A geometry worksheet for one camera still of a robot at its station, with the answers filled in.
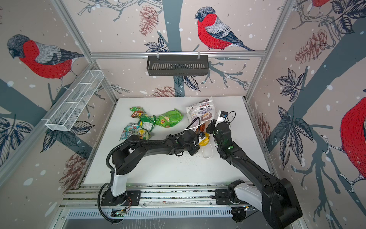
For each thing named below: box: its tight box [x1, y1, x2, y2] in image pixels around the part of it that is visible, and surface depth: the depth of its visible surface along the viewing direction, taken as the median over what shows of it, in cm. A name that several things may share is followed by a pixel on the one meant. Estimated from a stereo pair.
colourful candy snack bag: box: [119, 122, 142, 141], surface depth 97 cm
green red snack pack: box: [129, 106, 146, 119], surface depth 108 cm
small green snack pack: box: [140, 114, 156, 133], surface depth 102 cm
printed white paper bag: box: [184, 96, 216, 131], surface depth 92 cm
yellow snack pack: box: [198, 132, 210, 147], surface depth 85 cm
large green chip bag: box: [155, 108, 184, 128], surface depth 103 cm
